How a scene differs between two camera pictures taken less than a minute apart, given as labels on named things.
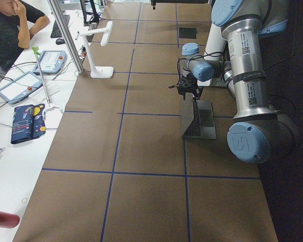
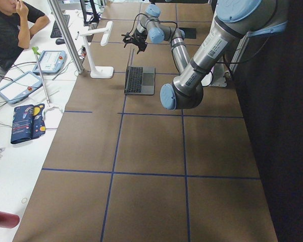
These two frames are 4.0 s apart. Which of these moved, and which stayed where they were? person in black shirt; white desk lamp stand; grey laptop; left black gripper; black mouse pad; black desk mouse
Moved: grey laptop; left black gripper
Stayed: black desk mouse; white desk lamp stand; black mouse pad; person in black shirt
